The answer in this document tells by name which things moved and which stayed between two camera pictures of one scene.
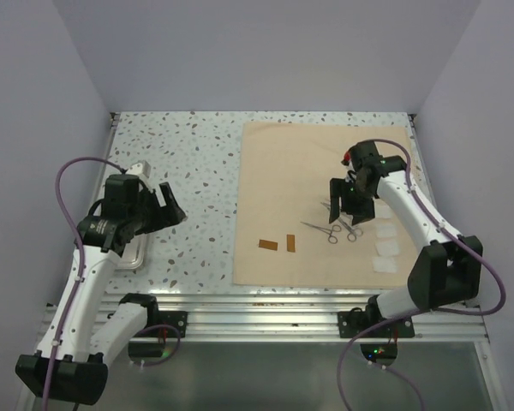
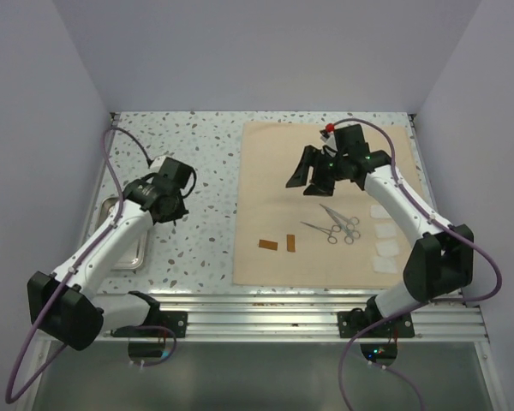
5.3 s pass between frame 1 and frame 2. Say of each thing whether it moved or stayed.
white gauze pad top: stayed
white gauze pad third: stayed
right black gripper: moved
